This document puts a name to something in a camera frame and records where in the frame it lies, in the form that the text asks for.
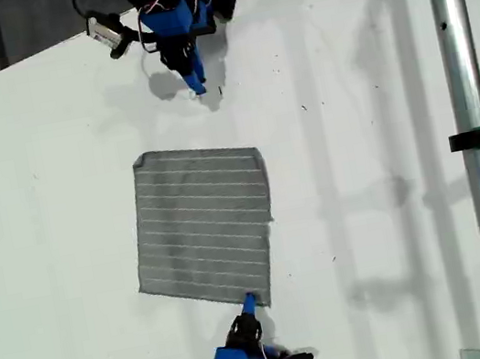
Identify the silver camera box with label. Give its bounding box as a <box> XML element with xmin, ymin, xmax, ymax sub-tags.
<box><xmin>82</xmin><ymin>3</ymin><xmax>143</xmax><ymax>65</ymax></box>

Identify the grey striped towel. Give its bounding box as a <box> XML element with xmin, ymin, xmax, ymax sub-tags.
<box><xmin>115</xmin><ymin>131</ymin><xmax>292</xmax><ymax>331</ymax></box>

